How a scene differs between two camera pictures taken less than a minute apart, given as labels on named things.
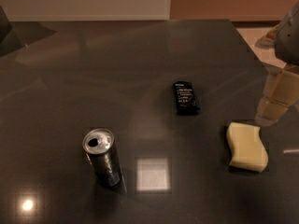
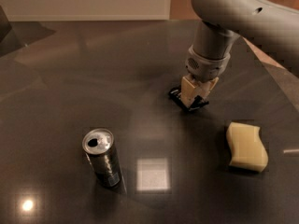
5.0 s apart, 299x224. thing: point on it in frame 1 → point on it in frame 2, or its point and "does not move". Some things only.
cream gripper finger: [281, 91] → [189, 90]
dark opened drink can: [100, 147] does not move
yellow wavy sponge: [249, 153] does not move
